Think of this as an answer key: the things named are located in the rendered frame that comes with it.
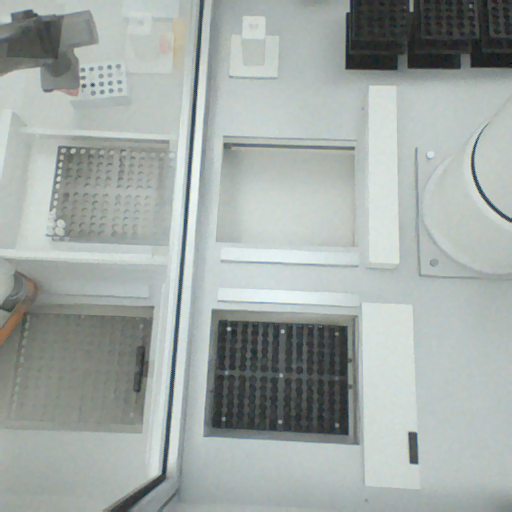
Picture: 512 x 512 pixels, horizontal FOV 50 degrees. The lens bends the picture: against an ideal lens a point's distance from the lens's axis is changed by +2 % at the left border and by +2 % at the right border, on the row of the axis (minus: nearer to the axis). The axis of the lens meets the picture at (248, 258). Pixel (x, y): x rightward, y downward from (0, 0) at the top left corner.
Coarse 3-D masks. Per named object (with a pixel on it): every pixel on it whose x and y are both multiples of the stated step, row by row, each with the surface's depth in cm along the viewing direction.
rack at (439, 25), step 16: (416, 0) 98; (432, 0) 94; (448, 0) 94; (464, 0) 94; (416, 16) 97; (432, 16) 94; (448, 16) 94; (464, 16) 93; (416, 32) 97; (432, 32) 93; (448, 32) 93; (464, 32) 93; (416, 48) 96; (432, 48) 96; (448, 48) 96; (464, 48) 96; (416, 64) 101; (432, 64) 101; (448, 64) 100
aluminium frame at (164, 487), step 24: (192, 120) 93; (192, 144) 92; (192, 168) 92; (192, 192) 91; (192, 216) 90; (192, 240) 89; (192, 264) 88; (192, 288) 87; (192, 312) 88; (192, 336) 89; (168, 432) 80; (168, 456) 80; (168, 480) 78; (144, 504) 59; (168, 504) 74
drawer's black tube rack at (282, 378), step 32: (224, 352) 96; (256, 352) 96; (288, 352) 96; (320, 352) 95; (256, 384) 91; (288, 384) 95; (320, 384) 95; (224, 416) 90; (256, 416) 90; (288, 416) 93; (320, 416) 93
